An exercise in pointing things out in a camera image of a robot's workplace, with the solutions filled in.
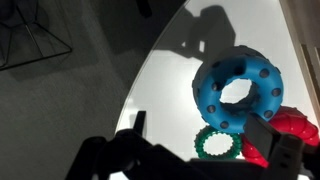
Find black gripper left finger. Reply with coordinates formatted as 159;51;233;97
64;110;201;180

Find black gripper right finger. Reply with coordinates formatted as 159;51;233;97
244;113;305;180

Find blue dotted toy ring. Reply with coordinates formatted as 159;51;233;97
191;45;285;134

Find slatted wooden tray box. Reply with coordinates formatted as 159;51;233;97
279;0;320;126

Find red ribbed toy ring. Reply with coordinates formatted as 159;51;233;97
240;105;320;169

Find green thin toy ring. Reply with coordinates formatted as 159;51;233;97
194;124;243;160

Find black wire frame stand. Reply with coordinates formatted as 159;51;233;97
0;0;73;72

